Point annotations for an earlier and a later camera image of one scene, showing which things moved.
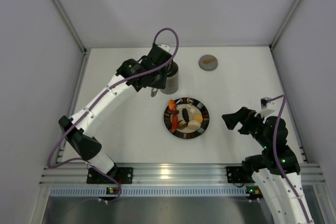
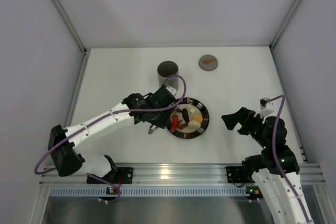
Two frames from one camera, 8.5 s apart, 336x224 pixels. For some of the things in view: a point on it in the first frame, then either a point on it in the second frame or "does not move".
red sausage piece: (174, 123) does not move
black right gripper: (245, 123) does not move
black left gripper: (160, 81) to (159, 120)
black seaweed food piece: (185, 114) does not move
